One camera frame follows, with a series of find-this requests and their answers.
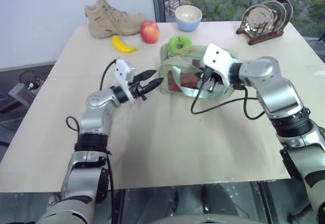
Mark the green zip pouch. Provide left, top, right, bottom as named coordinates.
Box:
left=158, top=43, right=240, bottom=100

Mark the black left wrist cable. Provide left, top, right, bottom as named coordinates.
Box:
left=100, top=59, right=117, bottom=91

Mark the tan lace-up boot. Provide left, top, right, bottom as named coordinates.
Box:
left=84, top=0, right=147, bottom=40

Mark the grey robot torso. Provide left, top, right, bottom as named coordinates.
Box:
left=151, top=213, right=258, bottom=224

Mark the red apple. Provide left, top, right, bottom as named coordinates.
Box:
left=140, top=20, right=160, bottom=44

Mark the dark window frame post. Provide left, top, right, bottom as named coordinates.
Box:
left=150, top=0, right=166, bottom=23

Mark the small black floor device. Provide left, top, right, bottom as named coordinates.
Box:
left=19, top=70, right=45, bottom=91

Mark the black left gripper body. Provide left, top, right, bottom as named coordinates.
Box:
left=128, top=78, right=149, bottom=102

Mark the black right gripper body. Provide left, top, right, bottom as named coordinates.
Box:
left=203, top=71, right=229, bottom=93

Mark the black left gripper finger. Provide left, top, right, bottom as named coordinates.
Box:
left=144, top=77, right=164, bottom=92
left=134, top=69, right=157, bottom=83

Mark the grey box on floor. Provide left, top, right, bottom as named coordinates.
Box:
left=8, top=82, right=31, bottom=107

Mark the large silver metal plate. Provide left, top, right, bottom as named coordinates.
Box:
left=240, top=4, right=275, bottom=39

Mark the blue bowl cream inside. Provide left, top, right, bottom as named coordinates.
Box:
left=174, top=5, right=203, bottom=32

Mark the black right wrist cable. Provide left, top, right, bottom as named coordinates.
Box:
left=190, top=66, right=265, bottom=120

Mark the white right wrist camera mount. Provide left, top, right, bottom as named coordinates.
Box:
left=199, top=43, right=239, bottom=87

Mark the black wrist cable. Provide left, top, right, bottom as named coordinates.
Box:
left=190, top=66, right=265, bottom=120
left=100, top=59, right=117, bottom=91

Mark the yellow banana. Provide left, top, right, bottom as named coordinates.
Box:
left=112, top=35, right=138, bottom=54

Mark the dark wooden plate rack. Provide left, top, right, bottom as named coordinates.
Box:
left=236, top=26, right=285, bottom=46

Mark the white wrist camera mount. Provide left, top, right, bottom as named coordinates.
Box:
left=114, top=59, right=136, bottom=103
left=199, top=43, right=239, bottom=87

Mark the dark red item inside pouch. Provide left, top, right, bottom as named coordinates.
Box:
left=167, top=71, right=204, bottom=93

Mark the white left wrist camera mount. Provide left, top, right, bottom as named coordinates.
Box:
left=114, top=59, right=136, bottom=103

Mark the green apple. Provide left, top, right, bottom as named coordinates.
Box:
left=167, top=34, right=194, bottom=56

